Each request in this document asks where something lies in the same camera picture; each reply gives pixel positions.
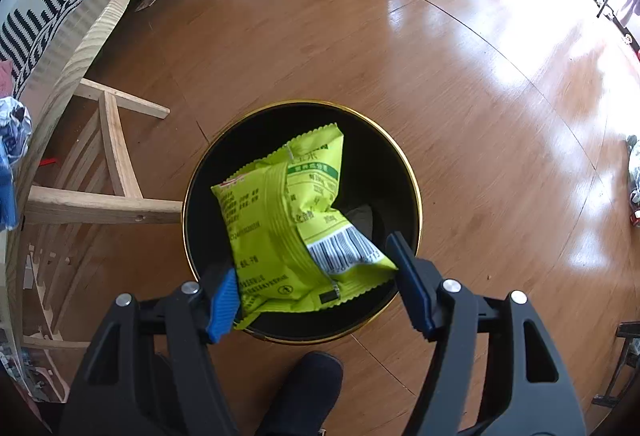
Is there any yellow-green snack bag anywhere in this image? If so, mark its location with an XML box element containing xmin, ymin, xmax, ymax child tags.
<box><xmin>210</xmin><ymin>122</ymin><xmax>400</xmax><ymax>332</ymax></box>

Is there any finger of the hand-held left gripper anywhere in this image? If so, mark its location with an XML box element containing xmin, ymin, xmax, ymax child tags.
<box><xmin>0</xmin><ymin>162</ymin><xmax>20</xmax><ymax>233</ymax></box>

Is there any black shoe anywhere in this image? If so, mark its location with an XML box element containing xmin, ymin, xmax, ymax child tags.
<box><xmin>255</xmin><ymin>350</ymin><xmax>345</xmax><ymax>436</ymax></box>

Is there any black chair base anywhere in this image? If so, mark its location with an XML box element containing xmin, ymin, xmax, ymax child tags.
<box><xmin>592</xmin><ymin>321</ymin><xmax>640</xmax><ymax>410</ymax></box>

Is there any black bin with gold rim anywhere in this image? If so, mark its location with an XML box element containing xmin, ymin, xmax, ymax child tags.
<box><xmin>182</xmin><ymin>100</ymin><xmax>424</xmax><ymax>345</ymax></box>

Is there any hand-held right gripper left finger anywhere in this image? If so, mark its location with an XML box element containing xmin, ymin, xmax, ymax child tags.
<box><xmin>59</xmin><ymin>263</ymin><xmax>242</xmax><ymax>436</ymax></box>

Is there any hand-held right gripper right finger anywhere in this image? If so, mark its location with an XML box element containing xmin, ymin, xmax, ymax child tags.
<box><xmin>385</xmin><ymin>231</ymin><xmax>587</xmax><ymax>436</ymax></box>

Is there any crumpled wrapper in bin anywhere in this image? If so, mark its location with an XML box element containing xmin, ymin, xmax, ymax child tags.
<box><xmin>344</xmin><ymin>203</ymin><xmax>377</xmax><ymax>237</ymax></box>

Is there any blue white wrapper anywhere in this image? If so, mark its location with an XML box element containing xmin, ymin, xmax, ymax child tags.
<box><xmin>0</xmin><ymin>97</ymin><xmax>34</xmax><ymax>167</ymax></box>

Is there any pink fluffy cloth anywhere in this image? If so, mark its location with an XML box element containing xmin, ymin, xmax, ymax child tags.
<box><xmin>0</xmin><ymin>61</ymin><xmax>16</xmax><ymax>98</ymax></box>

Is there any round wooden table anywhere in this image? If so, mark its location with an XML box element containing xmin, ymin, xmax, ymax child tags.
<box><xmin>0</xmin><ymin>0</ymin><xmax>184</xmax><ymax>404</ymax></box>

